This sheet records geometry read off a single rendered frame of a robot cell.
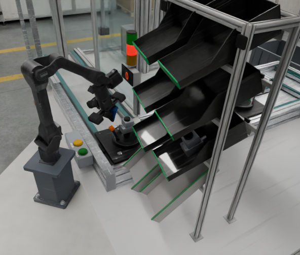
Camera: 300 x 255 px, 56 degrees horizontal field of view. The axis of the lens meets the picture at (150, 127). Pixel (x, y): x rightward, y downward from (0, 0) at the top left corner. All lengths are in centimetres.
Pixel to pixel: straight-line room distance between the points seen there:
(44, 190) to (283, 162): 114
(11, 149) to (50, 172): 189
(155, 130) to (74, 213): 49
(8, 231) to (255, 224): 96
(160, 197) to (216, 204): 32
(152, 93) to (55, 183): 52
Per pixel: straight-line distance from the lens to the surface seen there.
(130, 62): 137
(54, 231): 120
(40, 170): 114
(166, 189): 105
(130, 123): 129
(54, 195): 122
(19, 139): 309
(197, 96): 87
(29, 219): 126
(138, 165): 116
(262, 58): 307
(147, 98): 92
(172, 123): 82
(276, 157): 162
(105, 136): 139
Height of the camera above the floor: 184
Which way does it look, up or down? 37 degrees down
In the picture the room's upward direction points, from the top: 3 degrees clockwise
